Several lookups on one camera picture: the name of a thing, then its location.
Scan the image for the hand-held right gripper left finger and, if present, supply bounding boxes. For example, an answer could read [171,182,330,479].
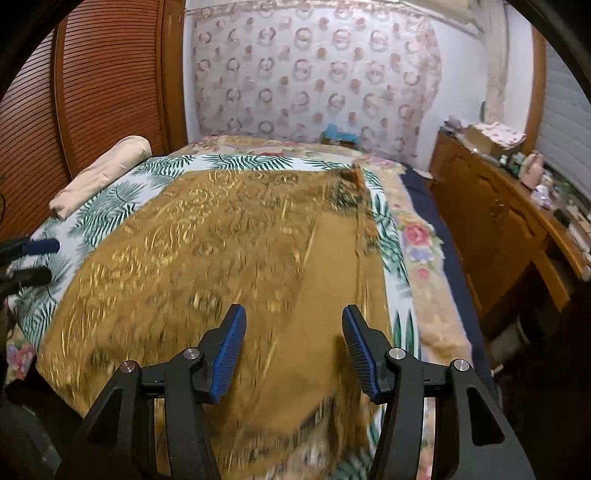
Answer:
[55,304,247,480]

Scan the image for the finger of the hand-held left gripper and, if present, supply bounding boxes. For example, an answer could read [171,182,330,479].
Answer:
[0,237,61,266]
[0,266,52,296]

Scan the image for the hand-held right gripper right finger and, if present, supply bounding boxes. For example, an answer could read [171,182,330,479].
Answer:
[342,304,539,480]

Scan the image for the brown printed garment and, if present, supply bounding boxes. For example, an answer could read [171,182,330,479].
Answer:
[37,167,394,477]

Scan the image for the pink pillow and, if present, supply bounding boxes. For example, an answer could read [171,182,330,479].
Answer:
[48,135,153,220]

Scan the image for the leaf-print bed sheet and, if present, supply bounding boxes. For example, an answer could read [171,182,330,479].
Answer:
[8,152,422,480]

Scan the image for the floral blanket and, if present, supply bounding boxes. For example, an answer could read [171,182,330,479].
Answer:
[0,135,474,386]

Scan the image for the navy mattress cover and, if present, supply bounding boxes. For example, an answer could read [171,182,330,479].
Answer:
[401,170,492,372]

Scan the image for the wooden louvered door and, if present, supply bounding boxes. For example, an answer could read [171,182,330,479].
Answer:
[0,0,188,243]

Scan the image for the wooden cabinet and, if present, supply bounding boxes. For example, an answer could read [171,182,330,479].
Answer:
[428,128,591,335]

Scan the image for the blue plastic bag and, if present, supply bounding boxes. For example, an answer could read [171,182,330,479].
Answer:
[321,122,362,149]

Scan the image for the cardboard box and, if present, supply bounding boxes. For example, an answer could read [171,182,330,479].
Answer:
[461,124,505,158]

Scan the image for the pink jug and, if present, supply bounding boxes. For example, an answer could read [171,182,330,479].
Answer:
[521,151,546,191]

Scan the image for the white red-printed cloth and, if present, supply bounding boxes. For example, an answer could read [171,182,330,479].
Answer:
[471,121,528,149]

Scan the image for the grey window blind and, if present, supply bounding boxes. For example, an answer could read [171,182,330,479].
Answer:
[534,41,591,183]

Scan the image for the beige tied curtain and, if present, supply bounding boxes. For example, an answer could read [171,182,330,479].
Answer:
[484,0,509,126]

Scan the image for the ring-patterned sheer curtain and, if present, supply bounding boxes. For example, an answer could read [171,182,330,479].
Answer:
[191,6,445,160]

